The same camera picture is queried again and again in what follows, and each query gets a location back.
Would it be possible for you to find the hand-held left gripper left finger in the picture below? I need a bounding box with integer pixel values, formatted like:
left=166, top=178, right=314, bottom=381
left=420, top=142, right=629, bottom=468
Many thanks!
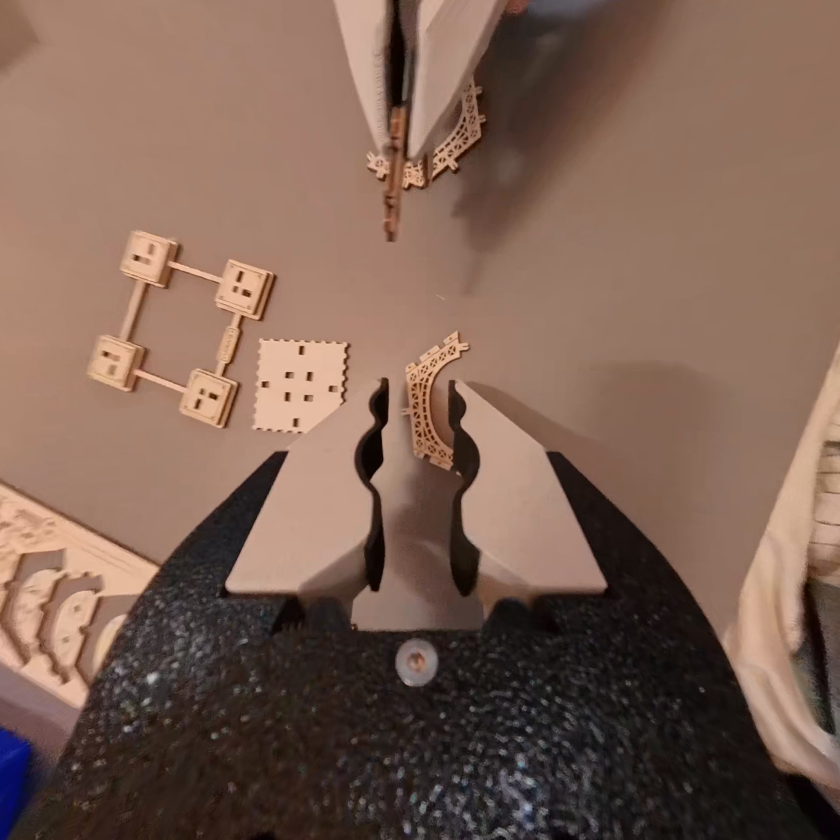
left=225, top=377, right=391, bottom=601

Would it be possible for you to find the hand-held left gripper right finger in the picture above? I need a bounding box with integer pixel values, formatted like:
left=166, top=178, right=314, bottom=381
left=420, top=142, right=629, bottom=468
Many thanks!
left=448, top=379, right=609, bottom=602

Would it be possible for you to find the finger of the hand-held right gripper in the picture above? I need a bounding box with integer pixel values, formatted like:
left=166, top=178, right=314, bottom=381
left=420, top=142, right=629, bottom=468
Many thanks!
left=402, top=0, right=511, bottom=160
left=332, top=0, right=403, bottom=157

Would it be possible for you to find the wooden lattice arch piece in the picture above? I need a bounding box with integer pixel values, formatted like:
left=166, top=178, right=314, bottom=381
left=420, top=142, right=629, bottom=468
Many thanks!
left=366, top=80, right=488, bottom=191
left=400, top=331, right=471, bottom=472

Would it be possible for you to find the narrow wooden lattice strip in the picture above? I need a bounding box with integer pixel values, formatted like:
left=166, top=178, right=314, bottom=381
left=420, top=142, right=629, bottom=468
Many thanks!
left=381, top=107, right=406, bottom=242

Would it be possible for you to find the grey desk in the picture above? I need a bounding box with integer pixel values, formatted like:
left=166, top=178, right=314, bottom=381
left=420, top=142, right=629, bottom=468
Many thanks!
left=0, top=0, right=840, bottom=742

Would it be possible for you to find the square wooden plate with holes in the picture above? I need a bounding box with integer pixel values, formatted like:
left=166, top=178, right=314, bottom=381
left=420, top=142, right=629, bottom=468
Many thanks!
left=252, top=338, right=350, bottom=434

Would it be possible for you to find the wooden puzzle parts sheet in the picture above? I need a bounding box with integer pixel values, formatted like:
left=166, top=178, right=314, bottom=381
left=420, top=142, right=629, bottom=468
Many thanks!
left=0, top=482, right=161, bottom=708

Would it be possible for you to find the cream printed hoodie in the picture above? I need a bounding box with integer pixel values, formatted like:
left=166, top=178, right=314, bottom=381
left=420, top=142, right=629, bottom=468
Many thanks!
left=722, top=344, right=840, bottom=791

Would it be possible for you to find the blue plastic bin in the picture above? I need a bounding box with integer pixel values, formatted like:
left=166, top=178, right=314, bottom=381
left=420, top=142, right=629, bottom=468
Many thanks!
left=0, top=725, right=37, bottom=840

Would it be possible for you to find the wooden frame with four squares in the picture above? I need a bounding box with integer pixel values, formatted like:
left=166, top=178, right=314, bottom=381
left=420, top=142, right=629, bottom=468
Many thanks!
left=87, top=230, right=277, bottom=430

